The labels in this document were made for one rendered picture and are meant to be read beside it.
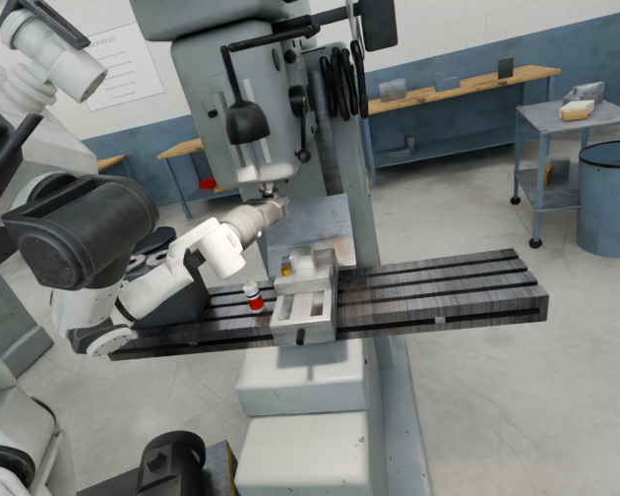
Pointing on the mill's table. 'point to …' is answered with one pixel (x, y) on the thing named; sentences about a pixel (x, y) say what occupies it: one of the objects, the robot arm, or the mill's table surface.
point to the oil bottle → (253, 296)
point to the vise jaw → (304, 280)
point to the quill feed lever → (300, 118)
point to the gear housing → (199, 15)
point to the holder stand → (193, 295)
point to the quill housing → (226, 179)
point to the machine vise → (307, 308)
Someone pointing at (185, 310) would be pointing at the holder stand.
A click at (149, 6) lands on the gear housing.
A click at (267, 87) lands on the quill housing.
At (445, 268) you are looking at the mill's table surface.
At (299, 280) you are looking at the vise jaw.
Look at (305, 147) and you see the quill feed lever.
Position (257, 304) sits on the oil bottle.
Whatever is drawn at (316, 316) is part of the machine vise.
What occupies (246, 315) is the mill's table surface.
